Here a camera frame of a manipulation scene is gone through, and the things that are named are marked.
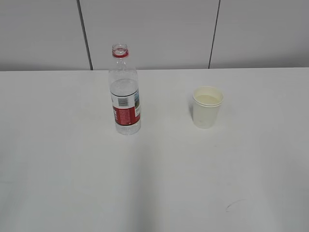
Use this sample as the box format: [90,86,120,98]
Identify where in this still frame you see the clear water bottle red label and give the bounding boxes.
[108,43,141,135]

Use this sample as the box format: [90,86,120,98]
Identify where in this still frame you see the white paper cup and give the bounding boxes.
[193,86,224,129]

